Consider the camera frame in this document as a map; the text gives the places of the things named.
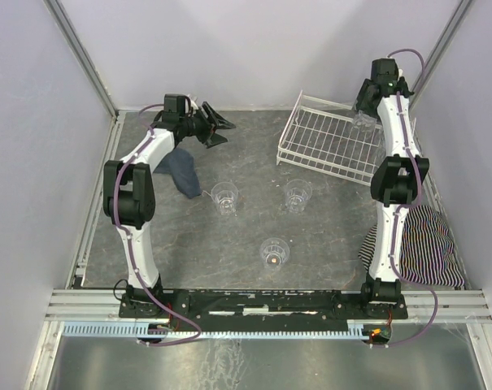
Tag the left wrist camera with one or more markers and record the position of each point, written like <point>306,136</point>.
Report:
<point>193,102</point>

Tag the white wire dish rack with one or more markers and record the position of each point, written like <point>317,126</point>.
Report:
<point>317,137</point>

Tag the dark blue cloth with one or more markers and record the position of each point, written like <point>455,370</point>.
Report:
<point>179,164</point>

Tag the clear cup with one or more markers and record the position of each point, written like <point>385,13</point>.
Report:
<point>274,253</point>
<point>378,141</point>
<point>225,197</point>
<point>363,125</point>
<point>297,194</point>

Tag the clear cup back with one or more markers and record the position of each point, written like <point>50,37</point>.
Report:
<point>378,141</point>

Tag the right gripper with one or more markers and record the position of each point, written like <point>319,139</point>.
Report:
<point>365,99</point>

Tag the blue cable duct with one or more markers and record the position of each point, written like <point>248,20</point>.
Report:
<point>145,331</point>

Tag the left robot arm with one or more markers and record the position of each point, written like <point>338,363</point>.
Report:
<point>128,189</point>

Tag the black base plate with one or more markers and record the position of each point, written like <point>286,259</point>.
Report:
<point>249,311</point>

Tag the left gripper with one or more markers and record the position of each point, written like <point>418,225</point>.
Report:
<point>206,127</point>

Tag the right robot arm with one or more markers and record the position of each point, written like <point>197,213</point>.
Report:
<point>397,183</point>

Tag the striped cloth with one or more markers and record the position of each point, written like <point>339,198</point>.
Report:
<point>410,244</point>

